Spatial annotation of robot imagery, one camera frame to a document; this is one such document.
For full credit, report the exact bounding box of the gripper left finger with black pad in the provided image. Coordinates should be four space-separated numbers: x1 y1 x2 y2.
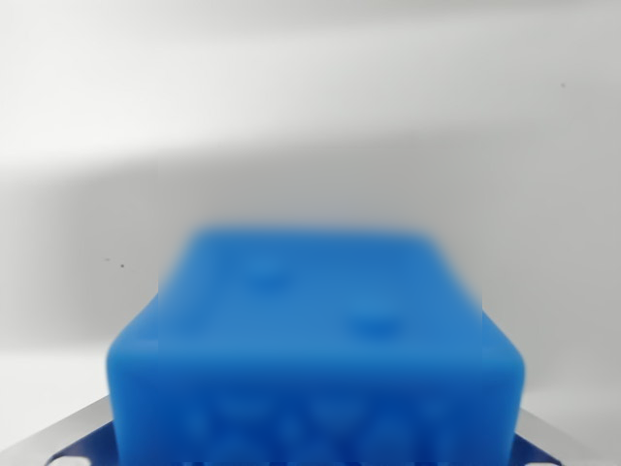
0 393 117 466

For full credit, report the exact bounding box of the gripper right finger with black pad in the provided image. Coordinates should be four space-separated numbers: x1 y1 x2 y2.
508 406 621 466

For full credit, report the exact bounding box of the blue patterned cube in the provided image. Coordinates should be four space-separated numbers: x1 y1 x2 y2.
105 226 527 466

